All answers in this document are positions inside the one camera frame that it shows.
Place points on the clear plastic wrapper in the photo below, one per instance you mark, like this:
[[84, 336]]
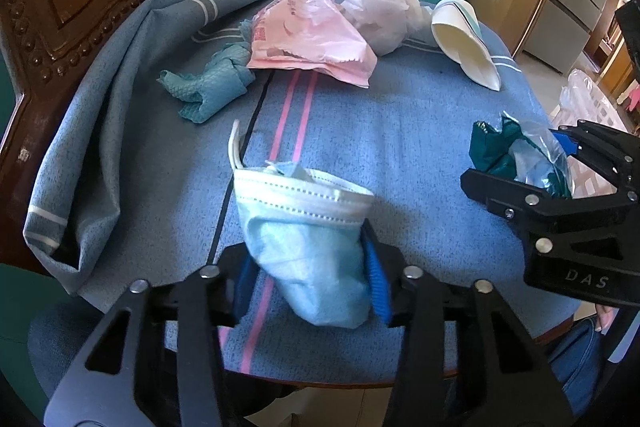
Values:
[[542, 157]]

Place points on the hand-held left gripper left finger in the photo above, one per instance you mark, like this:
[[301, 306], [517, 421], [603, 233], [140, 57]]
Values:
[[245, 279]]

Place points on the white plastic basket bin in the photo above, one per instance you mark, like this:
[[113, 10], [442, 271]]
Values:
[[595, 104]]

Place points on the person's right hand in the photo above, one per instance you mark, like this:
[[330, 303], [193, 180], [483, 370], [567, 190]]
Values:
[[604, 319]]

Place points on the large pink plastic bag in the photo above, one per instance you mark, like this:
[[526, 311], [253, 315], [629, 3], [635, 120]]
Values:
[[305, 37]]

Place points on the dark green plastic bag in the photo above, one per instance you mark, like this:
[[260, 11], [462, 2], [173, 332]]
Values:
[[492, 152]]

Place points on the white plastic bag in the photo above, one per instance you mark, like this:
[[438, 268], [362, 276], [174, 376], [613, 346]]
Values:
[[382, 12]]

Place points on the pink hanging cloth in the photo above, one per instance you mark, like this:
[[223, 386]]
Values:
[[634, 98]]

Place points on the teal rag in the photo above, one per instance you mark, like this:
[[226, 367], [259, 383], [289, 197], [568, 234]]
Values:
[[210, 84]]

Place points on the blue face mask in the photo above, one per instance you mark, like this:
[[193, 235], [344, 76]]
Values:
[[305, 247]]

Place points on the white paper cup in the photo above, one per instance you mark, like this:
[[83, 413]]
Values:
[[462, 39]]

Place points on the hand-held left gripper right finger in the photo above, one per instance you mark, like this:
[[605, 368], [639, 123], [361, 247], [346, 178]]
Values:
[[376, 274]]

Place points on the blue striped cloth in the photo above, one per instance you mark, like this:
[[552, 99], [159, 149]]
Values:
[[380, 132]]

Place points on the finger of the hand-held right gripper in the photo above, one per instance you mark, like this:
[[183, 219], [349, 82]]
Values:
[[500, 196], [600, 152]]

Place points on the person's blue jeans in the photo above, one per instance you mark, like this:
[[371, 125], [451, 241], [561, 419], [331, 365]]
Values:
[[575, 357]]

